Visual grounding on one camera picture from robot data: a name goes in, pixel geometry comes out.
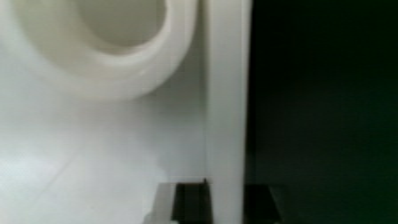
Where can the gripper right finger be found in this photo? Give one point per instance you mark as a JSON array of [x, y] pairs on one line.
[[263, 204]]

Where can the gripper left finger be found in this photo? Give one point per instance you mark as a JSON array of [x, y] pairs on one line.
[[182, 205]]

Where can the white square tabletop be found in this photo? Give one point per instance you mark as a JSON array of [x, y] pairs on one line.
[[123, 97]]

